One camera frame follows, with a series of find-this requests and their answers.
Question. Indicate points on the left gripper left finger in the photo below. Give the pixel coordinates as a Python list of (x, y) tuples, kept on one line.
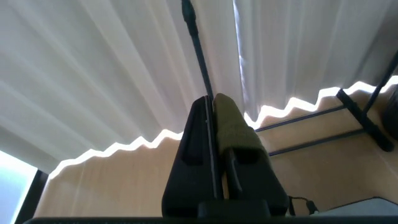
[(199, 186)]

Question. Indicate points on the green long-sleeved shirt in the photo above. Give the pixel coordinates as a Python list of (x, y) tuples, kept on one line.
[(236, 130)]

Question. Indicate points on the beige curtain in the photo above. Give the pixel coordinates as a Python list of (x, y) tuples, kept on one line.
[(93, 77)]

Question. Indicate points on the black clothes rack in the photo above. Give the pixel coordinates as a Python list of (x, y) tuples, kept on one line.
[(196, 34)]

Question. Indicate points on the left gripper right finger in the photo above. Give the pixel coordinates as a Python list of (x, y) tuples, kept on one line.
[(264, 186)]

